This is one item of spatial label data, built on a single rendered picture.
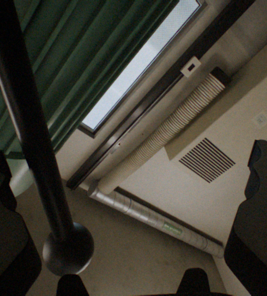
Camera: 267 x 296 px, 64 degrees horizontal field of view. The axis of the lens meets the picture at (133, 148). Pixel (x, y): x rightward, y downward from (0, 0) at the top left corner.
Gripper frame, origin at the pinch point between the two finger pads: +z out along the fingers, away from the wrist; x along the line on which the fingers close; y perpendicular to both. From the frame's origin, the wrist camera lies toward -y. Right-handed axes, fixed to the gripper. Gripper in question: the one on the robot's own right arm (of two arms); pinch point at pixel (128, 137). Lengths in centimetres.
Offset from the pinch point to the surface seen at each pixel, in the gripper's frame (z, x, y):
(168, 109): 155, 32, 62
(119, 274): 85, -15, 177
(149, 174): 158, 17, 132
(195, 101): 138, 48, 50
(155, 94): 145, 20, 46
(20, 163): 6.0, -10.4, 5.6
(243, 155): 131, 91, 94
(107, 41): 5.9, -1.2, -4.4
